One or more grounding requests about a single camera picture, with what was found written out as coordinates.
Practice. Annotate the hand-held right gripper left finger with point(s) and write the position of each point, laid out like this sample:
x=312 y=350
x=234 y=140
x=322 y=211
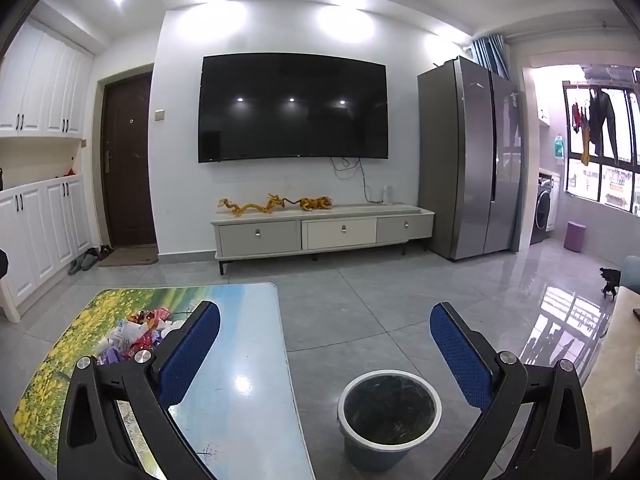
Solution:
x=190 y=350

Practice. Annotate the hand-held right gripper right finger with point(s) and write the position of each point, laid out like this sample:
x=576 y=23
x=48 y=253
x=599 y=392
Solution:
x=460 y=355

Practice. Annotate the pile of colourful wrappers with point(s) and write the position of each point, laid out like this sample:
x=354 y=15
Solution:
x=135 y=332

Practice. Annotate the landscape printed coffee table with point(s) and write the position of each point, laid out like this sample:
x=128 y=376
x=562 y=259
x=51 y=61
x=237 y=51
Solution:
x=240 y=410

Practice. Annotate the brown doormat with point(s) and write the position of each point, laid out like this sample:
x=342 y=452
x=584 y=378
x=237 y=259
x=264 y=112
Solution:
x=130 y=256

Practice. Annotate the dark shoe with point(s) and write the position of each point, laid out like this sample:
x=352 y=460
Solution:
x=107 y=250
x=95 y=252

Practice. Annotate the white television cabinet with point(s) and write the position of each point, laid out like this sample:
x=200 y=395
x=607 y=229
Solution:
x=260 y=237

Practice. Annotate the grey slipper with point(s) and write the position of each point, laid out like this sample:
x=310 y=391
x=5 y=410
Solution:
x=90 y=260
x=75 y=266

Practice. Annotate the golden dragon ornament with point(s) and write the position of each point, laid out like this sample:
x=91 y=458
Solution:
x=280 y=202
x=240 y=207

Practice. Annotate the purple stool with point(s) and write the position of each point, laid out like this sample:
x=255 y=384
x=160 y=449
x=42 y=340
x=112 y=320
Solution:
x=575 y=237

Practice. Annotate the grey washing machine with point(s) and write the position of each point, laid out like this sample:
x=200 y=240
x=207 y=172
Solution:
x=544 y=210

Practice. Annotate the small white bottle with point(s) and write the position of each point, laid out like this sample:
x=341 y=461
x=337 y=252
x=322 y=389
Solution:
x=388 y=196

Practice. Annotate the white floor cupboards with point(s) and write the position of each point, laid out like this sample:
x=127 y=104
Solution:
x=50 y=230

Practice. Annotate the dark brown entrance door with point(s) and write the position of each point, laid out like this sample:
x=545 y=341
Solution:
x=130 y=170

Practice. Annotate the golden tiger ornament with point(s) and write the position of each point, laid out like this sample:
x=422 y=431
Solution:
x=315 y=203

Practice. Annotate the silver double-door refrigerator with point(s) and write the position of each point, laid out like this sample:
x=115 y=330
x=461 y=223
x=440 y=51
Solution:
x=465 y=160

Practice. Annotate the black framed window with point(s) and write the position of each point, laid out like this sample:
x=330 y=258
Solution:
x=600 y=185

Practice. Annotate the hanging yellow garment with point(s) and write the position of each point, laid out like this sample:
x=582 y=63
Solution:
x=585 y=150

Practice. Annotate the hanging red garment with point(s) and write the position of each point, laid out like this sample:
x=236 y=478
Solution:
x=576 y=117

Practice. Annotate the hanging black garment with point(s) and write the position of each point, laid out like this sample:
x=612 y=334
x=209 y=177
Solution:
x=607 y=120

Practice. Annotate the blue curtain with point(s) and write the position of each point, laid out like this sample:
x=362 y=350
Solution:
x=492 y=57

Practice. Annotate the wall switch panel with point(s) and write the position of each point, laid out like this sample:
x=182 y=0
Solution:
x=159 y=115

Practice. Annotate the black wall television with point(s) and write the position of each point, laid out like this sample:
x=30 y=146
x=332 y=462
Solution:
x=290 y=110

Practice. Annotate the white wall cupboards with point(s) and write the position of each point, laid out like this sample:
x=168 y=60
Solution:
x=35 y=85

